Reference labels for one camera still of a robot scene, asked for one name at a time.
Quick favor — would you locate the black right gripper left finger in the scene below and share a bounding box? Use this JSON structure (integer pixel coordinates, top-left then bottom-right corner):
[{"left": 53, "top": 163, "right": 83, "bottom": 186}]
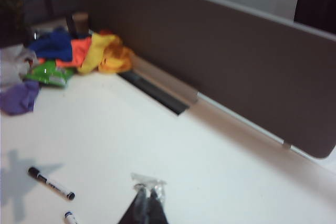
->
[{"left": 117, "top": 173, "right": 150, "bottom": 224}]

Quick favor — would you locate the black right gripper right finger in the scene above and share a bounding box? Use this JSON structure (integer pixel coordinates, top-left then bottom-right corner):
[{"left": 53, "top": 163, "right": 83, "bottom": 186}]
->
[{"left": 149, "top": 180, "right": 169, "bottom": 224}]

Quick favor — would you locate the blue whiteboard marker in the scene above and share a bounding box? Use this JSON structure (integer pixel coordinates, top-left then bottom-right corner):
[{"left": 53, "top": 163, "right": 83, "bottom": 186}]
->
[{"left": 63, "top": 210, "right": 82, "bottom": 224}]

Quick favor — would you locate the black whiteboard marker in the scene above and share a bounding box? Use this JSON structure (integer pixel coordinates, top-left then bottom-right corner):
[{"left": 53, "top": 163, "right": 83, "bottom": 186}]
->
[{"left": 27, "top": 166, "right": 76, "bottom": 201}]

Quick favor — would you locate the golden yellow cloth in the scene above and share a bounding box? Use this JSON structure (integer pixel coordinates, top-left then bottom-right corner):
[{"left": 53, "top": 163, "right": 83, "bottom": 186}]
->
[{"left": 98, "top": 37, "right": 135, "bottom": 74}]

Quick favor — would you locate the long brown desk divider panel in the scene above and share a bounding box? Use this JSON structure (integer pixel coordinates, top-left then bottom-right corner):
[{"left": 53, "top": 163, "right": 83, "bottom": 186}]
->
[{"left": 76, "top": 0, "right": 336, "bottom": 159}]

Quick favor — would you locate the lemon yellow cloth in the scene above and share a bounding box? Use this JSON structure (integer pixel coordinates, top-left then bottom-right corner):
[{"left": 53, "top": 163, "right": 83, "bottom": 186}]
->
[{"left": 77, "top": 31, "right": 117, "bottom": 75}]

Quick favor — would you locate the green plastic packet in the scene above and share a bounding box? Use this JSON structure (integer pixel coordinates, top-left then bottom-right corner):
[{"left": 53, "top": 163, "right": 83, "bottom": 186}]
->
[{"left": 24, "top": 60, "right": 76, "bottom": 88}]

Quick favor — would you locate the purple cloth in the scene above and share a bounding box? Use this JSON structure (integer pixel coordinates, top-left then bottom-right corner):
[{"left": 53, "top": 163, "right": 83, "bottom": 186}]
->
[{"left": 0, "top": 79, "right": 40, "bottom": 116}]

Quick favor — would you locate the orange cloth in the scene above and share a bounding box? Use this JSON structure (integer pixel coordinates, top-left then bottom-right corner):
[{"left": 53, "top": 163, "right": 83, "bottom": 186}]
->
[{"left": 56, "top": 36, "right": 93, "bottom": 69}]

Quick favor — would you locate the blue cloth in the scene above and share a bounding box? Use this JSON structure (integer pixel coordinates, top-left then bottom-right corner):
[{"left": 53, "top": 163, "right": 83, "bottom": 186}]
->
[{"left": 28, "top": 26, "right": 74, "bottom": 62}]

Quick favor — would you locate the white plastic bag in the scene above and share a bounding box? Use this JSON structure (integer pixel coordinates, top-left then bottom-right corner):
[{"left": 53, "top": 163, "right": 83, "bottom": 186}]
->
[{"left": 0, "top": 45, "right": 39, "bottom": 89}]

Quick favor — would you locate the brown cylindrical cup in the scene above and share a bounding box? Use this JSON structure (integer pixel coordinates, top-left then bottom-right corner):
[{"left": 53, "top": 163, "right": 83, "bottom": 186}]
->
[{"left": 71, "top": 11, "right": 90, "bottom": 35}]

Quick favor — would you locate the dark leafy plant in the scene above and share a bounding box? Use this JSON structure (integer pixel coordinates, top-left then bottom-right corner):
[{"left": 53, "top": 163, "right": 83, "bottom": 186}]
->
[{"left": 0, "top": 0, "right": 32, "bottom": 48}]

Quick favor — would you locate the dark bulky chair back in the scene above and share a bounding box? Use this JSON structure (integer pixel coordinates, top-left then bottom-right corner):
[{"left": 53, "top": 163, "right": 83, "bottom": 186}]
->
[{"left": 293, "top": 0, "right": 336, "bottom": 35}]

